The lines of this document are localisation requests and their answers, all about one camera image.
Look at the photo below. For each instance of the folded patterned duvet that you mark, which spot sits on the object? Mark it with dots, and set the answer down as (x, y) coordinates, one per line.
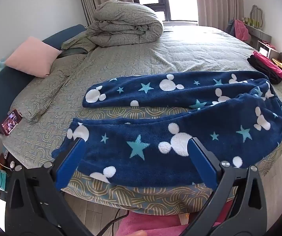
(126, 22)

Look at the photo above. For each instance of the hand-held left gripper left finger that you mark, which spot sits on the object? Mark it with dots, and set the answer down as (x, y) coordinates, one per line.
(69, 163)

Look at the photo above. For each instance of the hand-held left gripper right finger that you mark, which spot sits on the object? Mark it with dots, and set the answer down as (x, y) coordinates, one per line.
(202, 163)

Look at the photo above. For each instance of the pink clothes on chair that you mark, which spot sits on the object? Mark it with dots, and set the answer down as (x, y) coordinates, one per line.
(240, 29)

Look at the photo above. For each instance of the blue star-print fleece pants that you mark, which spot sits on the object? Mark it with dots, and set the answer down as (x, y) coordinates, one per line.
(143, 130)

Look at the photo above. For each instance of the bed with patterned sheet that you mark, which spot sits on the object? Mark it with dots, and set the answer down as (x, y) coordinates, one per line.
(131, 59)

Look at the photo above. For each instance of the black folded garment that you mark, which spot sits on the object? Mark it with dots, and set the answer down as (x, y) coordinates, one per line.
(264, 68)

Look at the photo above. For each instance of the person's pink clothing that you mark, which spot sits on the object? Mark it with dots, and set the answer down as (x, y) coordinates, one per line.
(150, 223)

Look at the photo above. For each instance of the dark-framed window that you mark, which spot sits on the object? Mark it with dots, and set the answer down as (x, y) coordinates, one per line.
(178, 0)

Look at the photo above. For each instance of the pink pillow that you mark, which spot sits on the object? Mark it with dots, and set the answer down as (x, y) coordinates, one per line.
(32, 56)

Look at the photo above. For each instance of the scalloped vanity mirror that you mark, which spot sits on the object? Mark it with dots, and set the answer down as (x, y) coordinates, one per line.
(257, 14)

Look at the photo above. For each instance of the grey dressing table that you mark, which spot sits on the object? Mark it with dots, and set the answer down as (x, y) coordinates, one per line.
(261, 35)

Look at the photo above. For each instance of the green bottles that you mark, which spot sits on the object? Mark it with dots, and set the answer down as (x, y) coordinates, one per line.
(250, 21)

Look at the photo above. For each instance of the red phone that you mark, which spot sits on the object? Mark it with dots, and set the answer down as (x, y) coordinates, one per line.
(11, 123)

